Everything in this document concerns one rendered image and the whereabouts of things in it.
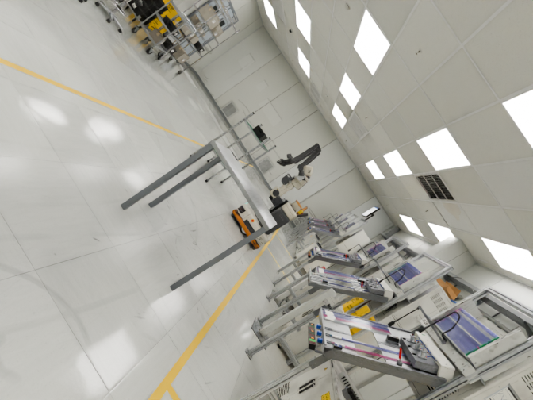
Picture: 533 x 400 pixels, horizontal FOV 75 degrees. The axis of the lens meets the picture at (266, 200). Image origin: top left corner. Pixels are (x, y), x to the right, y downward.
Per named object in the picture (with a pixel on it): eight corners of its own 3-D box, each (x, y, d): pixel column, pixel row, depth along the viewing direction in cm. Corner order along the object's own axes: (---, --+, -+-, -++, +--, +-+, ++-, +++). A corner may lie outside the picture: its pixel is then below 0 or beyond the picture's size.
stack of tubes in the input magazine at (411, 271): (399, 285, 345) (423, 271, 342) (387, 273, 395) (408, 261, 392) (406, 296, 344) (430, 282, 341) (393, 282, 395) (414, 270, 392)
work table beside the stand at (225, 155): (150, 203, 285) (229, 149, 276) (194, 276, 280) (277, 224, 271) (120, 205, 240) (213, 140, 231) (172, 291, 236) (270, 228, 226)
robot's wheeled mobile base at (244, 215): (261, 244, 563) (274, 236, 560) (254, 251, 500) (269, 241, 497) (239, 209, 566) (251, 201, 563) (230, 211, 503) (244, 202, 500)
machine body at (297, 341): (274, 344, 358) (326, 313, 351) (280, 318, 427) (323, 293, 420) (309, 398, 355) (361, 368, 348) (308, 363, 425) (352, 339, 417)
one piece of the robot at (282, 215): (265, 236, 557) (308, 208, 547) (260, 240, 503) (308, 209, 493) (254, 218, 558) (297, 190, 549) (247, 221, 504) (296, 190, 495)
